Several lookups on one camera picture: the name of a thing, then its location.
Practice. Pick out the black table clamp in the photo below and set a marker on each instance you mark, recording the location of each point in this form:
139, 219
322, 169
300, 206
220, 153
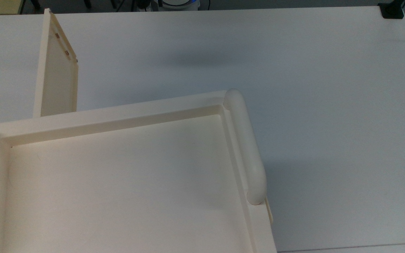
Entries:
392, 10

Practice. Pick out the rounded cream cabinet rail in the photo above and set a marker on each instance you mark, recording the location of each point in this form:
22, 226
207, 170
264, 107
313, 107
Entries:
246, 147

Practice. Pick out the cream cabinet door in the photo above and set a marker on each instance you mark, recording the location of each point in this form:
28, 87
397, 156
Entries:
58, 84

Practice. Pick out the dark chair leg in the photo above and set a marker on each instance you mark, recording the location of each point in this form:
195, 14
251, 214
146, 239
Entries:
35, 3

